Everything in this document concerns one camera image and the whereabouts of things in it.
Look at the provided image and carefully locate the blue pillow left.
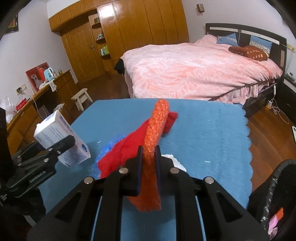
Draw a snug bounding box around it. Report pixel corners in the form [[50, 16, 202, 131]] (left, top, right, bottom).
[[217, 33, 239, 47]]

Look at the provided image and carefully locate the white small stool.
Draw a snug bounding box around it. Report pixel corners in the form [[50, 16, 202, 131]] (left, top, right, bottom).
[[71, 88, 93, 111]]

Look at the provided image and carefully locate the black nightstand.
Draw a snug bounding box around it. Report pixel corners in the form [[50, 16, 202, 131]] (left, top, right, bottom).
[[276, 75, 295, 123]]

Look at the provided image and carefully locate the bed with pink duvet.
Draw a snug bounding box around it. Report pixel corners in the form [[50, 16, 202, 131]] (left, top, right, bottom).
[[115, 23, 287, 106]]

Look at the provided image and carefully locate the orange foam net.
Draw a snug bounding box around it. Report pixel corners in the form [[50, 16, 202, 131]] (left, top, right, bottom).
[[128, 99, 170, 212], [276, 207, 283, 221]]

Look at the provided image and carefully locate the black trash bin with bag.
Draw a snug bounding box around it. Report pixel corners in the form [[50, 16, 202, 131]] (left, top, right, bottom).
[[247, 159, 295, 240]]

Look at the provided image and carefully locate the white bathroom scale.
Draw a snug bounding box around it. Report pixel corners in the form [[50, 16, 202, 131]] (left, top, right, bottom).
[[292, 126, 296, 142]]

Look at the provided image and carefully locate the white tissue small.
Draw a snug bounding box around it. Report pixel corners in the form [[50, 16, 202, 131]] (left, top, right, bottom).
[[162, 154, 187, 172]]

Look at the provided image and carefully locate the pink face mask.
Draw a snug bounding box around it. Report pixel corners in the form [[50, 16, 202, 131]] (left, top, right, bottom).
[[268, 214, 278, 240]]

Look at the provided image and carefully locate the wooden wardrobe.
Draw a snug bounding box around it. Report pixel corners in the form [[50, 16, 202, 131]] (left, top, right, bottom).
[[49, 1, 189, 84]]

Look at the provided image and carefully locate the wall lamp left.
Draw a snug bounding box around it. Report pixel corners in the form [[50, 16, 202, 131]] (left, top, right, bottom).
[[197, 4, 205, 13]]

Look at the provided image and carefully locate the white blue paper box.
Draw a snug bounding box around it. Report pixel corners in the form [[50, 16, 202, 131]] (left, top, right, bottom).
[[33, 109, 91, 168]]

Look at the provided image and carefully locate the red picture frame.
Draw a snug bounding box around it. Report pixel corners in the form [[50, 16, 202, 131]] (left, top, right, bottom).
[[26, 62, 49, 92]]

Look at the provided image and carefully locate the wooden desk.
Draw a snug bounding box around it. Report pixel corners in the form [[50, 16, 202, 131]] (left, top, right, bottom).
[[7, 70, 80, 155]]

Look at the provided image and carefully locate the brown dotted pillow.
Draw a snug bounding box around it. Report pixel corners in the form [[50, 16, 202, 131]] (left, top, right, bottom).
[[228, 45, 269, 61]]

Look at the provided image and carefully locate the blue pillow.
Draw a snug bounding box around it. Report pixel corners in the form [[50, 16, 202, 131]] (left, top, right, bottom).
[[249, 35, 273, 55], [217, 33, 239, 47]]

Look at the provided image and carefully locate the white charger cable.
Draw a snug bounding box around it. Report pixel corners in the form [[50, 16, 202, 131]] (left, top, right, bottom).
[[265, 84, 290, 125]]

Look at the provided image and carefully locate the blue plastic bag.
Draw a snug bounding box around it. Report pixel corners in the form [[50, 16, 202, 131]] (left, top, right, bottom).
[[92, 135, 126, 176]]

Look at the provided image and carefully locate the blue pillow right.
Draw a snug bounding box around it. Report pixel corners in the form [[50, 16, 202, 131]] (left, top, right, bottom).
[[249, 35, 273, 55]]

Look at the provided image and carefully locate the light blue kettle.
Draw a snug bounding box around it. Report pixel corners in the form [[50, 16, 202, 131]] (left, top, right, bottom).
[[43, 67, 54, 81]]

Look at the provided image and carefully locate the red knitted glove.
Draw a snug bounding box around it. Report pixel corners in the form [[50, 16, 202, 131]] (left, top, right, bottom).
[[97, 111, 179, 179]]

